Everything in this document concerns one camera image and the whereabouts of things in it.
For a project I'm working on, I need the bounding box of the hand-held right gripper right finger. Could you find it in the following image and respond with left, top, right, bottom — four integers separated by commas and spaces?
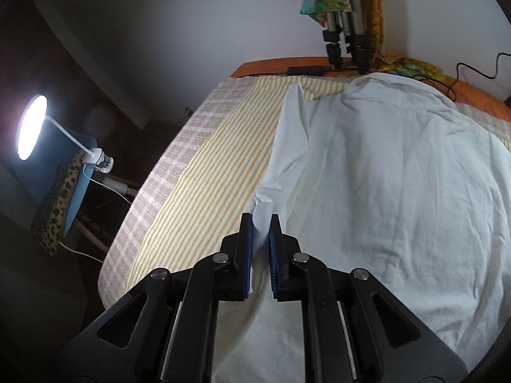
268, 214, 469, 383

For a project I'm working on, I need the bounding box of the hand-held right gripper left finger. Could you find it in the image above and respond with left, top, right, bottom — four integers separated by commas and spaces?
58, 212, 256, 383

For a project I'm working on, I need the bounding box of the yellow green floral cloth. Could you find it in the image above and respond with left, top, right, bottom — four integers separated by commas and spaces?
382, 56, 448, 84

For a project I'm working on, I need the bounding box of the black cable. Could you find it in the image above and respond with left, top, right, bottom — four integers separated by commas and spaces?
423, 52, 511, 103

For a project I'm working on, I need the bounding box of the white shirt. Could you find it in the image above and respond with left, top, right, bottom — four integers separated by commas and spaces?
217, 72, 511, 383

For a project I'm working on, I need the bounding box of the orange patterned cloth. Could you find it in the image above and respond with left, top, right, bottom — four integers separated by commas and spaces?
366, 0, 387, 61

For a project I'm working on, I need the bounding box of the white cable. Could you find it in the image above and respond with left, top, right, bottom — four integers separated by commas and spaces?
59, 165, 133, 265

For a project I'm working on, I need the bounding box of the pink checked blanket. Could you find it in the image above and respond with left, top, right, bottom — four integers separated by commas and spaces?
98, 76, 511, 309

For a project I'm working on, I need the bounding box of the yellow striped sheet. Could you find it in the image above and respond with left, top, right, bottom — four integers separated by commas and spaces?
127, 75, 360, 293

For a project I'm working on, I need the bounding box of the white round clamp lamp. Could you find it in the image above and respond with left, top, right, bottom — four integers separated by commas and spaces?
16, 94, 115, 175

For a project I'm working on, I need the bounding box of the folded metal tripod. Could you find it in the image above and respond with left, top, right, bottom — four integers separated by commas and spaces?
321, 0, 378, 75

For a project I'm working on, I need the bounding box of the leopard print cushion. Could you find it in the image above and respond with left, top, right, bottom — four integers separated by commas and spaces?
31, 154, 83, 257

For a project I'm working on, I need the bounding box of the blue chair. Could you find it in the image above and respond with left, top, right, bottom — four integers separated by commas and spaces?
12, 124, 138, 254

